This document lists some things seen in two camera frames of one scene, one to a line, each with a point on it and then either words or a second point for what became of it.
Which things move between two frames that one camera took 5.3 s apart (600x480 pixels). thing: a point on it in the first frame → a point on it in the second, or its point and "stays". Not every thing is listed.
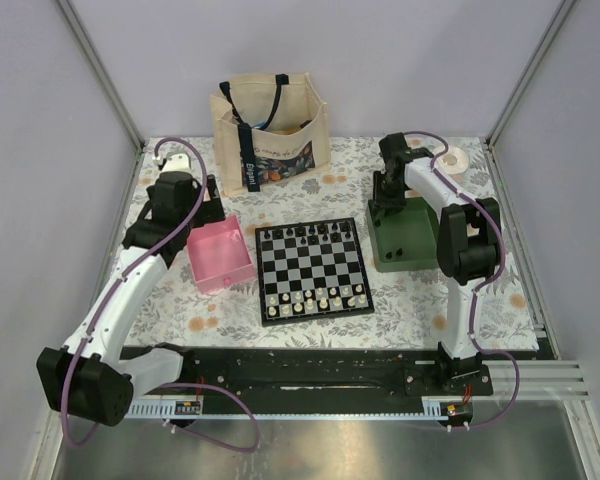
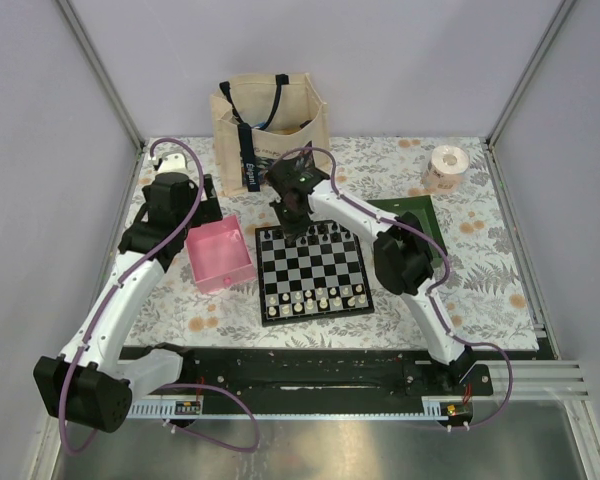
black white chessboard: x=311 y=271 stays
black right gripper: x=379 y=202 → x=290 y=232
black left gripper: x=210 y=211 stays
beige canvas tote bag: x=270 y=129 stays
